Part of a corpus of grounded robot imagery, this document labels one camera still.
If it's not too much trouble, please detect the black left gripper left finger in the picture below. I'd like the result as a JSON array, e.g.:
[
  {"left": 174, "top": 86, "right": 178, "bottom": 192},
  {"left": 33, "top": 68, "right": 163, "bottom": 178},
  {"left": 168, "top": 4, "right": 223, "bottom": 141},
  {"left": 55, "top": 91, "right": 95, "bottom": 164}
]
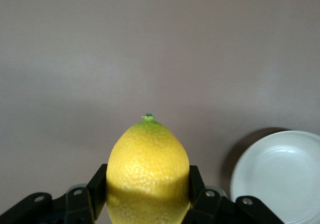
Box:
[{"left": 0, "top": 163, "right": 109, "bottom": 224}]

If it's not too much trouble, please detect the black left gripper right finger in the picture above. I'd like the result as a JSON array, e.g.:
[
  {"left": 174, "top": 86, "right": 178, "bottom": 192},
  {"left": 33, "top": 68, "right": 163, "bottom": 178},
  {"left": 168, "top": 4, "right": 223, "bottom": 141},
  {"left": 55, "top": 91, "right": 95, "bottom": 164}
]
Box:
[{"left": 186, "top": 165, "right": 286, "bottom": 224}]

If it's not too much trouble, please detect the yellow lemon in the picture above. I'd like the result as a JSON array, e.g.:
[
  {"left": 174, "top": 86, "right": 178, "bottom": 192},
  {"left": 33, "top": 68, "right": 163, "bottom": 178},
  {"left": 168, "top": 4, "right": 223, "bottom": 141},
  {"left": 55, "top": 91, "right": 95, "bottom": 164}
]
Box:
[{"left": 105, "top": 113, "right": 191, "bottom": 224}]

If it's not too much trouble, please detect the beige plate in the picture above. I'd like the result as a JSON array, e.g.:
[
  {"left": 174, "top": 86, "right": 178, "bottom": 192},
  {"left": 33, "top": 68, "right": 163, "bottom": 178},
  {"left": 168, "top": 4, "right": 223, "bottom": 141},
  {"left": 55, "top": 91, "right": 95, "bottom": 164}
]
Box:
[{"left": 229, "top": 130, "right": 320, "bottom": 224}]

